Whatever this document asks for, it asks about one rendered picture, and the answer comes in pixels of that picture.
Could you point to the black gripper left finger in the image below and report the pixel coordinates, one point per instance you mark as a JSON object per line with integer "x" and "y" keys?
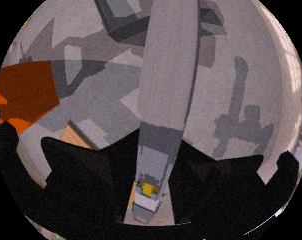
{"x": 111, "y": 168}

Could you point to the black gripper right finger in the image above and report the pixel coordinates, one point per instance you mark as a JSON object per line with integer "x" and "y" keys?
{"x": 195, "y": 178}

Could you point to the grey rectangular roasting tin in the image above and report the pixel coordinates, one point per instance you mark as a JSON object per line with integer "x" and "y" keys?
{"x": 124, "y": 18}

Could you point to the white long-handled ladle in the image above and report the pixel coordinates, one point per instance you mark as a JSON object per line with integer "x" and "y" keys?
{"x": 22, "y": 60}

